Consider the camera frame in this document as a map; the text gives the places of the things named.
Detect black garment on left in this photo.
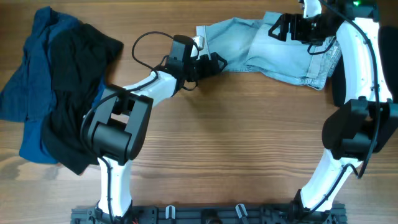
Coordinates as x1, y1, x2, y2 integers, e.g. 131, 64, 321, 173
42, 24, 124, 175

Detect blue shirt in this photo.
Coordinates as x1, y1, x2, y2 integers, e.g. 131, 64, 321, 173
0, 6, 105, 164

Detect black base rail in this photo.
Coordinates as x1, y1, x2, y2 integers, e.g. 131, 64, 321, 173
70, 203, 348, 224

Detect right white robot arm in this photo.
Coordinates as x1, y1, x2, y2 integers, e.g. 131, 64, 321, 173
268, 1, 397, 221

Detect dark folded garment on right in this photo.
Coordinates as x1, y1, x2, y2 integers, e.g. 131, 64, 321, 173
331, 26, 397, 107

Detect light blue denim shorts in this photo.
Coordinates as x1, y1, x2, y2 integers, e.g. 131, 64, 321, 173
196, 12, 341, 90

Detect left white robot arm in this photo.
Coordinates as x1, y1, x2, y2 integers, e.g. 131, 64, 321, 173
71, 53, 228, 223

